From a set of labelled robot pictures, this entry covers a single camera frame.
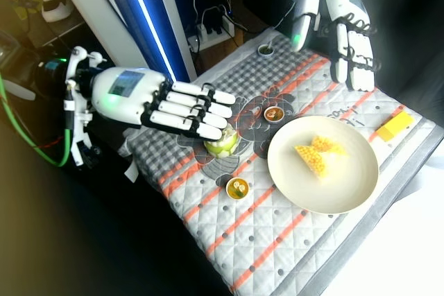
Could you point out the yellow block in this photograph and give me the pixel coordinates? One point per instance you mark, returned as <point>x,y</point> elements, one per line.
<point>395,126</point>

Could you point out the bag of yellow corn kernels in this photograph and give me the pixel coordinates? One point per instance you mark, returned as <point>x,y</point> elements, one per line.
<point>312,155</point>

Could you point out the white quilt label tag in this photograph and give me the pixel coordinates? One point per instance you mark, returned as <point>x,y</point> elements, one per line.
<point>132,172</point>

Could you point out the toy ramen bowl with egg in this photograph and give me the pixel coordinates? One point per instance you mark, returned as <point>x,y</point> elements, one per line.
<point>274,114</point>

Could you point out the round cream plate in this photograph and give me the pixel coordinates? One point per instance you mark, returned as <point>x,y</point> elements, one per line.
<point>305,188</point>

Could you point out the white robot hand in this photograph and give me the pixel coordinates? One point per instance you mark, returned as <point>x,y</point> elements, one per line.
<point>118,102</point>
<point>347,1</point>

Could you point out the green toy cake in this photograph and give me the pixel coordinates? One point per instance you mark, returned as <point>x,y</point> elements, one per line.
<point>222,147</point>

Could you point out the small white spoon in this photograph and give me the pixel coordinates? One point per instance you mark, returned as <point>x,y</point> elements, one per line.
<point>268,46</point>

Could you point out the white pillar with blue light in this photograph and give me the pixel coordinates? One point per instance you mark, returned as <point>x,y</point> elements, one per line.
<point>104,15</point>

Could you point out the white power strip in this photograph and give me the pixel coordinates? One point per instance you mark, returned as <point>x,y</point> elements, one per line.
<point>211,39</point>

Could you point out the grey quilt with printed bear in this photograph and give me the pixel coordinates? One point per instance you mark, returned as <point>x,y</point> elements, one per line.
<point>263,240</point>

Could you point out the toy green soup bowl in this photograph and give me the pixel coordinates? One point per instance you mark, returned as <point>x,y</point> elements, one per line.
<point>265,51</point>

